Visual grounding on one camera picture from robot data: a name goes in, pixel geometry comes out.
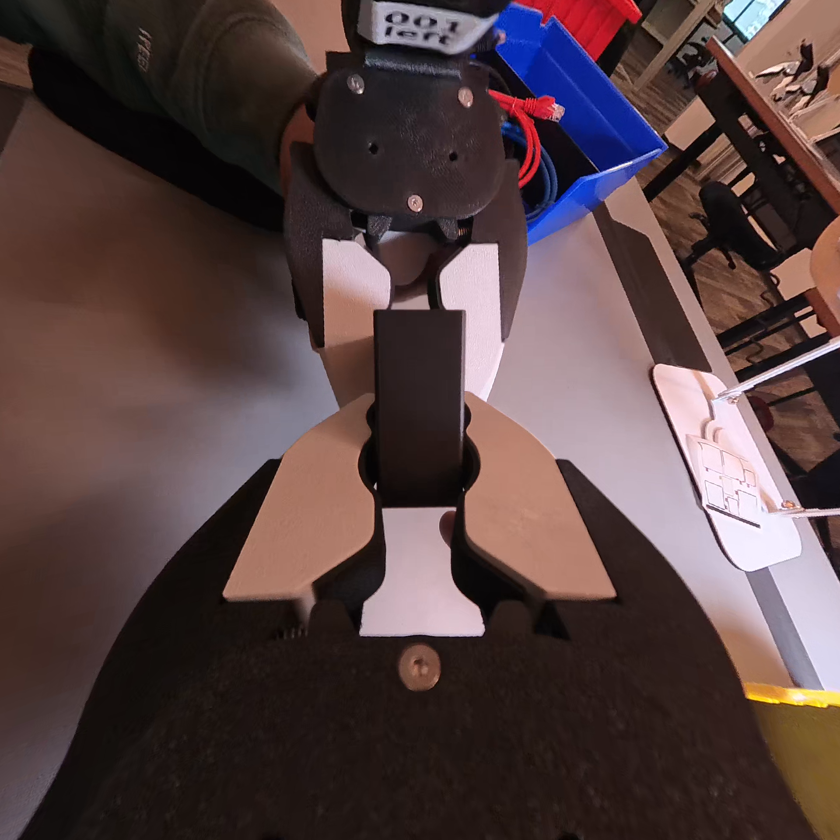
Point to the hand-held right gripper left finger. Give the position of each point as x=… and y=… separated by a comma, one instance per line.
x=308, y=512

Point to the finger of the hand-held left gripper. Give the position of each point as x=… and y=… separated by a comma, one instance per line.
x=348, y=295
x=482, y=295

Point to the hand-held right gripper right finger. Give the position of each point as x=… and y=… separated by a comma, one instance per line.
x=531, y=512

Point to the black rectangular port block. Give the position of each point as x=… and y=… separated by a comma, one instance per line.
x=420, y=407

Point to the person's left forearm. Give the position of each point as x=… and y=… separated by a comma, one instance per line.
x=197, y=72

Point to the person's left hand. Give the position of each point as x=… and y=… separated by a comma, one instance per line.
x=296, y=138

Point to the printed paper card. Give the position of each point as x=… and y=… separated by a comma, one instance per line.
x=725, y=479

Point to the blue plastic bin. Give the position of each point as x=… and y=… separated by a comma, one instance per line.
x=590, y=92

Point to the red plastic bin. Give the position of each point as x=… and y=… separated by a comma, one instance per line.
x=590, y=13

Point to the black office chair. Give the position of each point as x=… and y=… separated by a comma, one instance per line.
x=735, y=223

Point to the metal standoff rod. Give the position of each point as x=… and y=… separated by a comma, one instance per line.
x=781, y=371
x=814, y=510

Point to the long dark wooden table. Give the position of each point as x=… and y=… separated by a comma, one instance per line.
x=768, y=124

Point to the round wooden table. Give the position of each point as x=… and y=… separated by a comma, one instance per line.
x=828, y=275

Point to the yellow plastic bin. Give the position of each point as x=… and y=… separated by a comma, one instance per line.
x=800, y=761

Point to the bright window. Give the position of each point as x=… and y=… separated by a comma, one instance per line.
x=754, y=16

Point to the scattered white papers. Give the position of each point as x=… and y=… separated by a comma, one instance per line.
x=804, y=75

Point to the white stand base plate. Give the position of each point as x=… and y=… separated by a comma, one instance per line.
x=741, y=544

